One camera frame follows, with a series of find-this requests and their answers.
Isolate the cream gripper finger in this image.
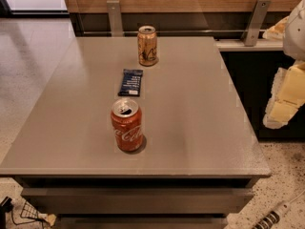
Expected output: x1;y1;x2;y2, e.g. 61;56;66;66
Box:
263;61;305;129
262;16;288;41

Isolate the red coke can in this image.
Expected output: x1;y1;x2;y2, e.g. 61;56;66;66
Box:
111;97;143;152

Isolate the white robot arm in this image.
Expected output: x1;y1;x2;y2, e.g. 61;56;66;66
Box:
263;0;305;129

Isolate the gold soda can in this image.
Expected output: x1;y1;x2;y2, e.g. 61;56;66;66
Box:
137;26;157;67

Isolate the grey drawer cabinet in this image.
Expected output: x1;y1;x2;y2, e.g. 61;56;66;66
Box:
1;37;270;229

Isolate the white power strip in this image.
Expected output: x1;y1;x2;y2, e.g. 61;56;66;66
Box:
252;190;305;229

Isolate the blue snack bar wrapper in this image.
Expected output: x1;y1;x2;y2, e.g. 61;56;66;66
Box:
118;69;143;96

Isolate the right metal bracket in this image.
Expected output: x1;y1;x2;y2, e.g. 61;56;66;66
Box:
242;0;272;47

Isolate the metal bracket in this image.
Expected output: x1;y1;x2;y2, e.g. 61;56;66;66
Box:
107;0;124;37
242;0;272;47

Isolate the left metal bracket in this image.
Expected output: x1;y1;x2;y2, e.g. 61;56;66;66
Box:
107;0;124;37

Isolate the black wire basket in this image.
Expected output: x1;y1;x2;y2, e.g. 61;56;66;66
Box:
20;201;39;220

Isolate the black cable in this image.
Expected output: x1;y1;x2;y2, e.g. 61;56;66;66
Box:
0;196;51;229

